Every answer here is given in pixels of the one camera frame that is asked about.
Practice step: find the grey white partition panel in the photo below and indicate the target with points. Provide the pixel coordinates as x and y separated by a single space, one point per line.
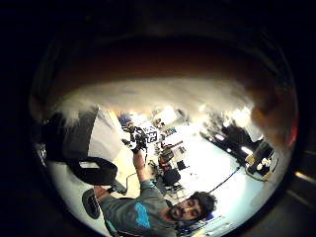
102 138

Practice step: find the dark desk with screens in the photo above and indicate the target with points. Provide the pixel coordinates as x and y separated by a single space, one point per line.
235 138

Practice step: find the the person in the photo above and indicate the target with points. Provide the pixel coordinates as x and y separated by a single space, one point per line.
158 210

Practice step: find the white marker cube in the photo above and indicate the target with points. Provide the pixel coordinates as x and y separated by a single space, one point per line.
151 136

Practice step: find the wooden cart with white cups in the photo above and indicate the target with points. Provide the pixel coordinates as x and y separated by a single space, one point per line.
261 161

